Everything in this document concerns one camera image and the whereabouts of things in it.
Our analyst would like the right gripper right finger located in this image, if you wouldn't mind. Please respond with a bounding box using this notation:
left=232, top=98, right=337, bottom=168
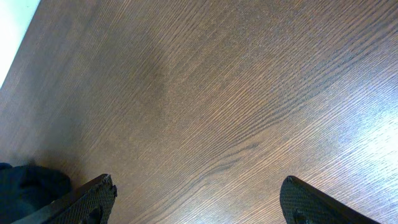
left=279, top=175, right=376, bottom=224

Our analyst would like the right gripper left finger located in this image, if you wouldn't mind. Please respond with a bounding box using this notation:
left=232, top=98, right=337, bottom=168
left=12, top=174, right=118, bottom=224

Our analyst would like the black t-shirt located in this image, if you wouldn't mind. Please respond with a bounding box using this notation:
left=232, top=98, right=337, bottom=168
left=1, top=163, right=72, bottom=223

